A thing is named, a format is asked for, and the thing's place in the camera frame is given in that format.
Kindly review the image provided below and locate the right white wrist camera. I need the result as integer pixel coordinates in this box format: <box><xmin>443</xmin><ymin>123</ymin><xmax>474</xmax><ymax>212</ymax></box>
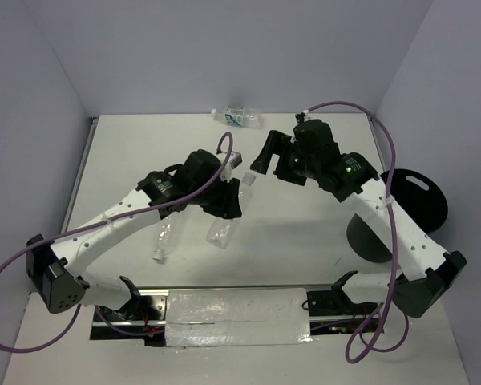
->
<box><xmin>295</xmin><ymin>111</ymin><xmax>309</xmax><ymax>124</ymax></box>

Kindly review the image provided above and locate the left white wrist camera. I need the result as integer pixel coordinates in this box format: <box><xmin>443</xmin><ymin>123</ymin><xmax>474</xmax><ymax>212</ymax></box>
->
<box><xmin>221</xmin><ymin>151</ymin><xmax>242</xmax><ymax>181</ymax></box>

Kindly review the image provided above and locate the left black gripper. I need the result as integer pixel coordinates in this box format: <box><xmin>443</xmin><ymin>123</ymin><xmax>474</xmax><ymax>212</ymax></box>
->
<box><xmin>191</xmin><ymin>174</ymin><xmax>242</xmax><ymax>221</ymax></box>

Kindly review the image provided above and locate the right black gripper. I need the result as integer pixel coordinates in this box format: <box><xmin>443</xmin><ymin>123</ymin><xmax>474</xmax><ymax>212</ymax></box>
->
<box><xmin>249</xmin><ymin>129</ymin><xmax>318</xmax><ymax>186</ymax></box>

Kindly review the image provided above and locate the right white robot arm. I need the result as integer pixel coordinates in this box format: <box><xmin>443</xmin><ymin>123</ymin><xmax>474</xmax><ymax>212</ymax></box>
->
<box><xmin>250</xmin><ymin>119</ymin><xmax>467</xmax><ymax>318</ymax></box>

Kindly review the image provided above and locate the labelled bottle at back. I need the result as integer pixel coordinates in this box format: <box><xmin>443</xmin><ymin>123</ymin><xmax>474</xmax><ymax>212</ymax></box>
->
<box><xmin>211</xmin><ymin>105</ymin><xmax>262</xmax><ymax>129</ymax></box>

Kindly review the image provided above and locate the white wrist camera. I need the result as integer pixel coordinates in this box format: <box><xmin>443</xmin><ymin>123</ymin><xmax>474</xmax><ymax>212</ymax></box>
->
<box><xmin>221</xmin><ymin>151</ymin><xmax>242</xmax><ymax>181</ymax></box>
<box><xmin>295</xmin><ymin>111</ymin><xmax>309</xmax><ymax>124</ymax></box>

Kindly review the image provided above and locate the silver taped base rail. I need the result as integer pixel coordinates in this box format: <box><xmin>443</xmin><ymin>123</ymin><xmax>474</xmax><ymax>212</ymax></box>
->
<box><xmin>90</xmin><ymin>288</ymin><xmax>378</xmax><ymax>347</ymax></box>

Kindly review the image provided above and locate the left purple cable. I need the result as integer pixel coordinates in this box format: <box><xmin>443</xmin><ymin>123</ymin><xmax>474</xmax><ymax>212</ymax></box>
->
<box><xmin>0</xmin><ymin>132</ymin><xmax>236</xmax><ymax>354</ymax></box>

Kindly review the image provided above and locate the clear bottle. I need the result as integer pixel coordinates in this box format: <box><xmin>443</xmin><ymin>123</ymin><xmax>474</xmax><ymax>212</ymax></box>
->
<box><xmin>206</xmin><ymin>172</ymin><xmax>257</xmax><ymax>250</ymax></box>
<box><xmin>152</xmin><ymin>213</ymin><xmax>184</xmax><ymax>264</ymax></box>

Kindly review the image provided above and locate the black round bin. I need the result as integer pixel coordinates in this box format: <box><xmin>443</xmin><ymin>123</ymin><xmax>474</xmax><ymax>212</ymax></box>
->
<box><xmin>346</xmin><ymin>214</ymin><xmax>392</xmax><ymax>264</ymax></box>

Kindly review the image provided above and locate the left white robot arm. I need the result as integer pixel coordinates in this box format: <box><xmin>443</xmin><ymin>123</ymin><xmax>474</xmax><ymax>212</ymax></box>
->
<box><xmin>26</xmin><ymin>149</ymin><xmax>242</xmax><ymax>320</ymax></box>

